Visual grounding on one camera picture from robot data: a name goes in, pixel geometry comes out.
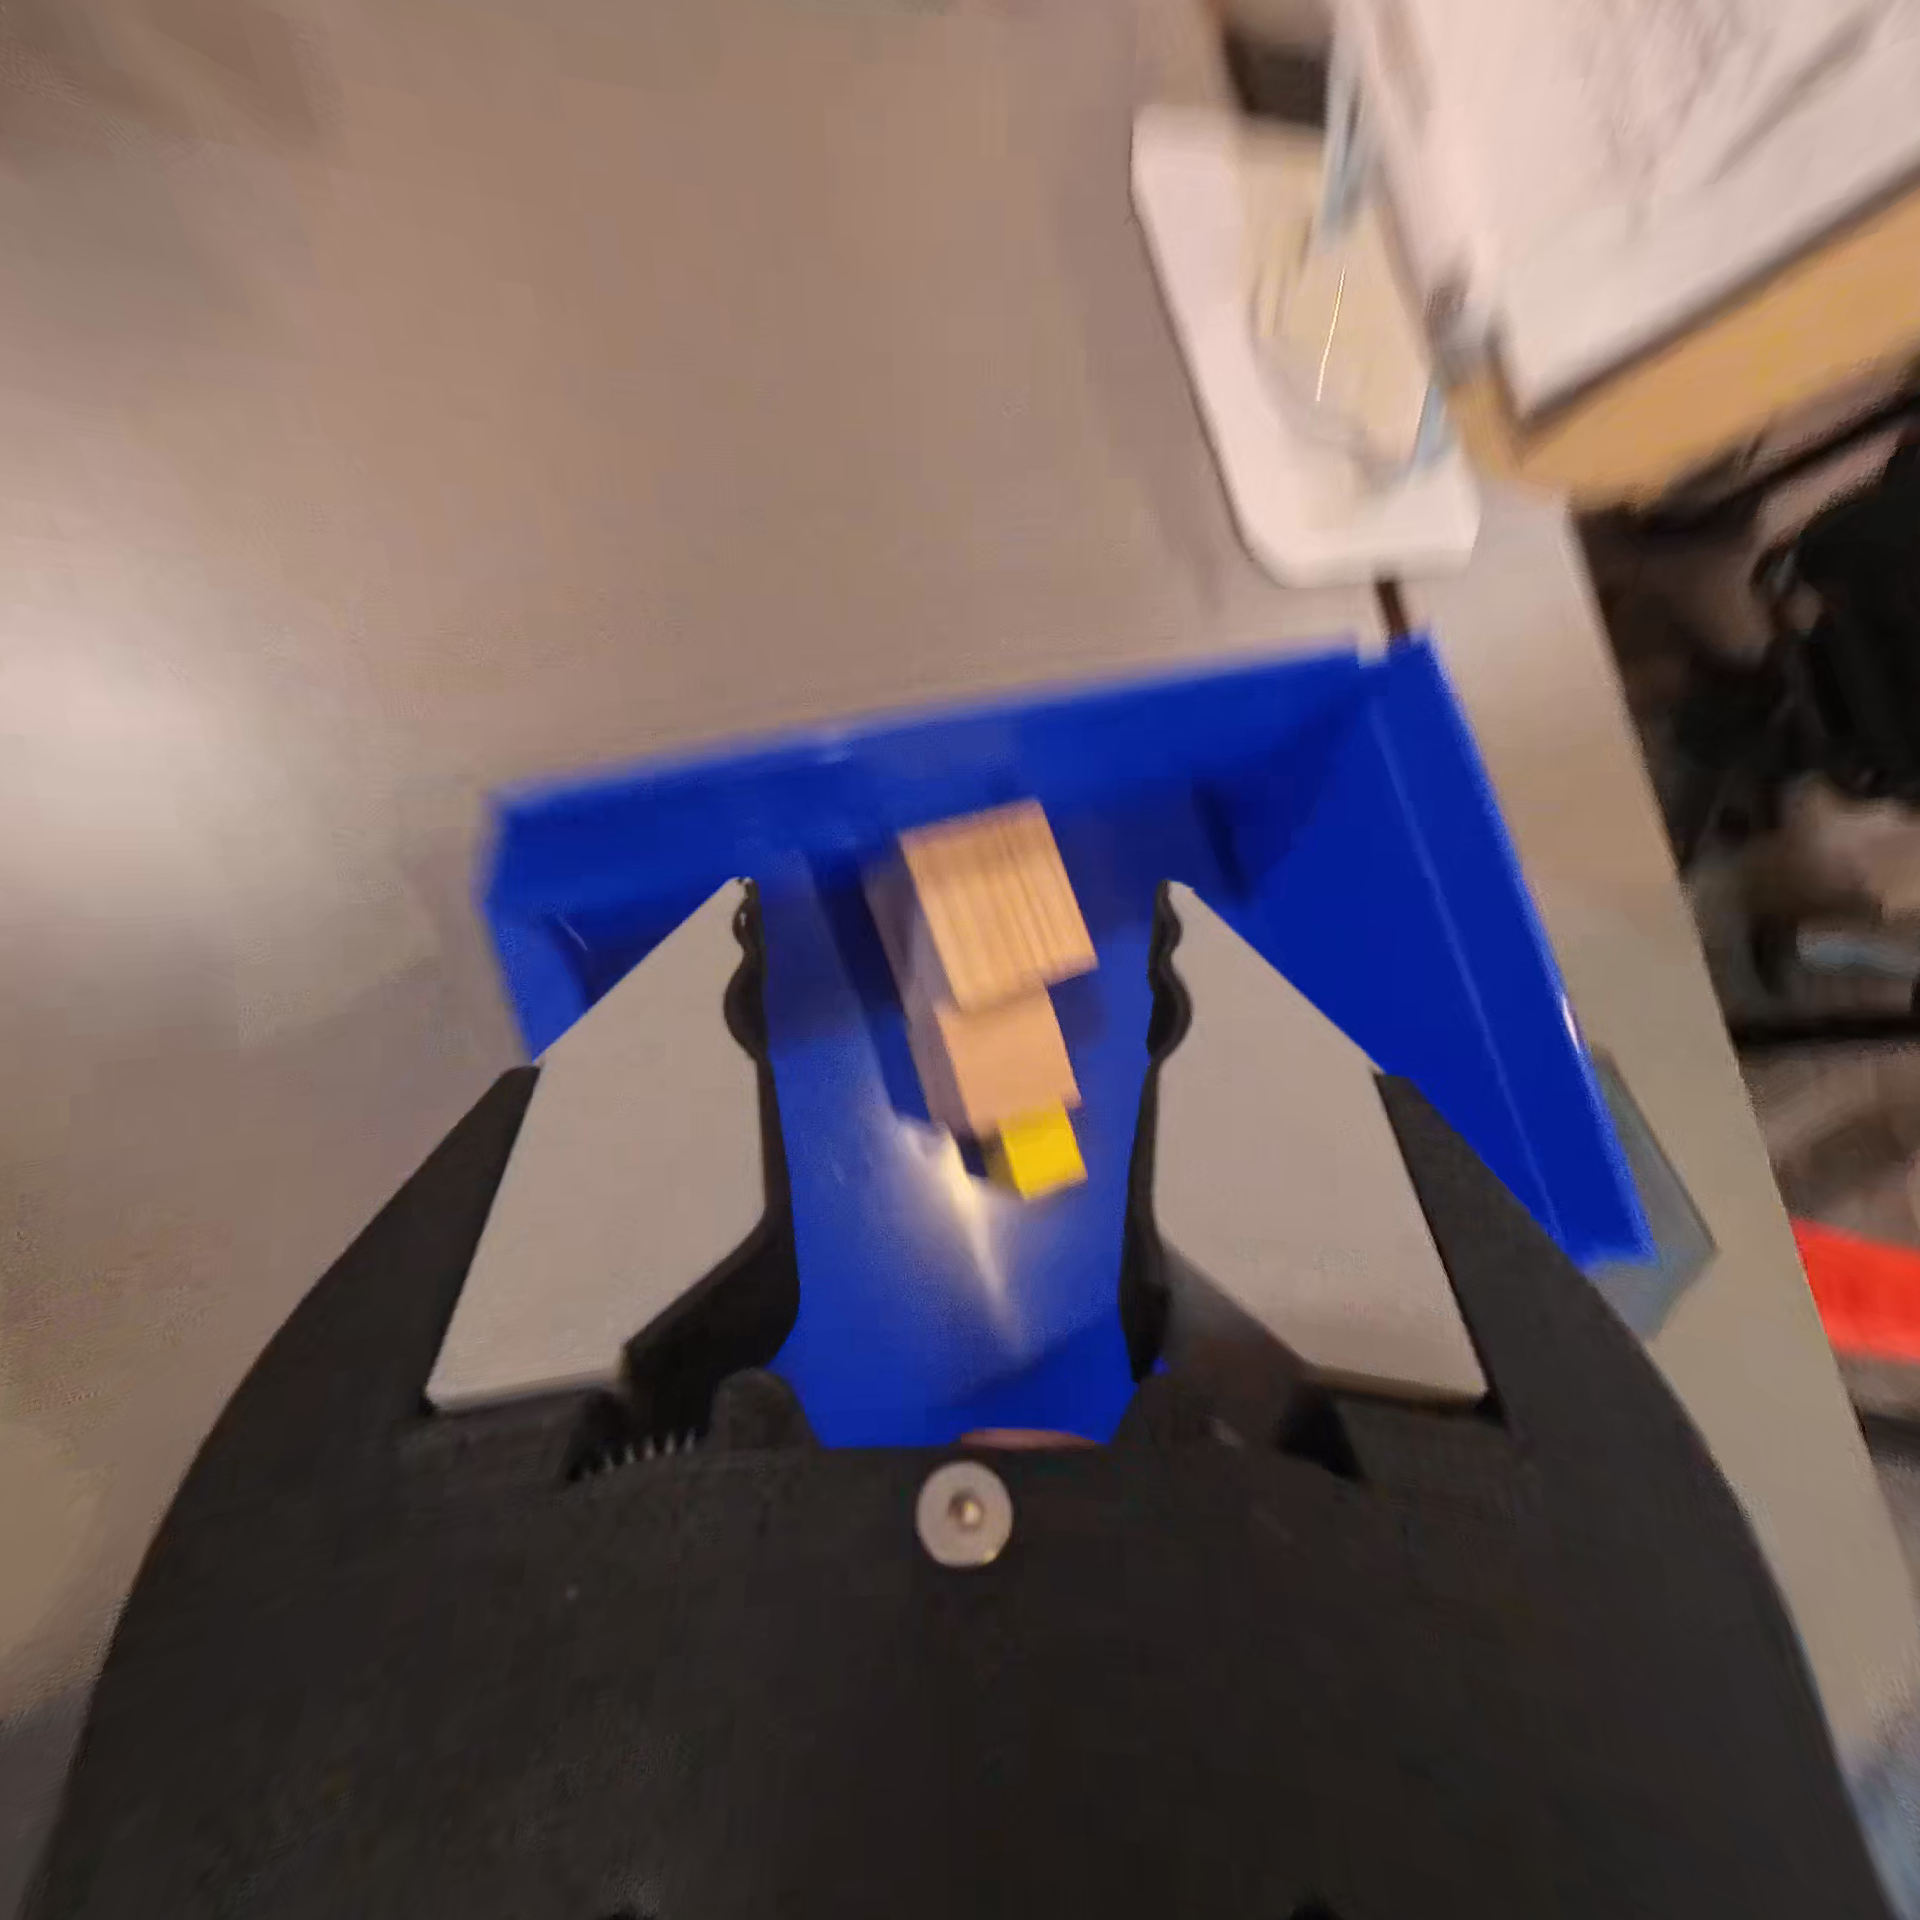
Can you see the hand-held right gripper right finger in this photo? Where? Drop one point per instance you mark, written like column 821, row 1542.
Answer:
column 1291, row 1184

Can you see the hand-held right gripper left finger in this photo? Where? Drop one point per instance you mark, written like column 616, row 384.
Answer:
column 630, row 1171

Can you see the yellow cube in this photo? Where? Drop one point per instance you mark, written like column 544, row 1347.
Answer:
column 1038, row 1155

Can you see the blue plastic bin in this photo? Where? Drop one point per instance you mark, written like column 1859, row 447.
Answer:
column 1350, row 931

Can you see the medium wooden cube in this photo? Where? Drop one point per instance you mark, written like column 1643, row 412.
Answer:
column 997, row 1058

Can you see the large wooden cube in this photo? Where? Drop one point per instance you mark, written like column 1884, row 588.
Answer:
column 997, row 901

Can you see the wooden stand board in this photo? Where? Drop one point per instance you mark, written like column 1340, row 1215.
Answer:
column 1725, row 343

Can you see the printed instruction sheet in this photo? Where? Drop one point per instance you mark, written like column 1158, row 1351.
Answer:
column 1618, row 151

